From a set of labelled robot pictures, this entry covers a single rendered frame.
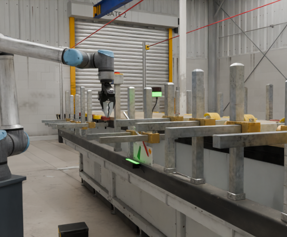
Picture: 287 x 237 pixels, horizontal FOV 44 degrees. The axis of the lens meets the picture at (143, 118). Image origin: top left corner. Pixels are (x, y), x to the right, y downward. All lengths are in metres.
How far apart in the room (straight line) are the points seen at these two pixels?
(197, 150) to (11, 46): 1.21
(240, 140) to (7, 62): 1.71
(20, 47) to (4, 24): 7.61
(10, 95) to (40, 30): 7.61
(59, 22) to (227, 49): 5.38
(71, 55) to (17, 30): 7.86
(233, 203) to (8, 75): 1.57
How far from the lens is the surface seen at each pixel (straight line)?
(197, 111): 1.43
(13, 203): 2.20
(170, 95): 1.65
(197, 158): 1.45
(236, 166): 1.24
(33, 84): 9.62
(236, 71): 1.22
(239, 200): 1.27
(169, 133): 1.05
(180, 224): 2.12
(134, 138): 1.81
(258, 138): 0.90
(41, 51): 2.01
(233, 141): 0.86
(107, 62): 1.98
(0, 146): 2.13
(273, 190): 1.44
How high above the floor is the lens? 1.05
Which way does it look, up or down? 3 degrees down
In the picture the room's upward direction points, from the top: straight up
